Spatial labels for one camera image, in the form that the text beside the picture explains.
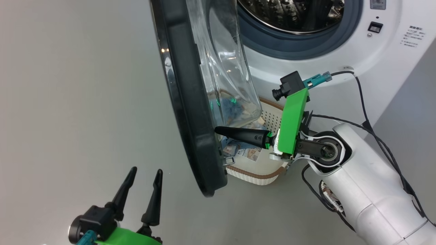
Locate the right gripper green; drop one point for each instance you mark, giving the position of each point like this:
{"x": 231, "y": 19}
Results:
{"x": 291, "y": 122}

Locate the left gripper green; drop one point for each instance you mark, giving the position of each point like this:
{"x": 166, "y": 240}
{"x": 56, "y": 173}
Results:
{"x": 129, "y": 238}

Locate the blue denim garment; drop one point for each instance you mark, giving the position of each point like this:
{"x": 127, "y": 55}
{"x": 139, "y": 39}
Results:
{"x": 229, "y": 141}

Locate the dark washing machine door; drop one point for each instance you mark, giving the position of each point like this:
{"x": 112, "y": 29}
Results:
{"x": 184, "y": 102}

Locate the paper label in basket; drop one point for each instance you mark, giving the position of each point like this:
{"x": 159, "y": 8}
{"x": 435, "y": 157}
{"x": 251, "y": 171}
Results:
{"x": 250, "y": 153}

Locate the cream basket with brown rim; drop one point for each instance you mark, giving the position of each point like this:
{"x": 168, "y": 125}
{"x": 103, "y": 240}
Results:
{"x": 269, "y": 117}

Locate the white front-load washing machine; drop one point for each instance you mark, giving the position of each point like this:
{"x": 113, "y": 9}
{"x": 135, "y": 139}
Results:
{"x": 340, "y": 64}

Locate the grey warning sticker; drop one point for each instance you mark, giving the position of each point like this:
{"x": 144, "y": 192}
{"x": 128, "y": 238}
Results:
{"x": 378, "y": 4}

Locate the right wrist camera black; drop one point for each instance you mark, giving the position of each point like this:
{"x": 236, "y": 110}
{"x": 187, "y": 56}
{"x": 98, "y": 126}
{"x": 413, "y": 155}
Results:
{"x": 289, "y": 85}

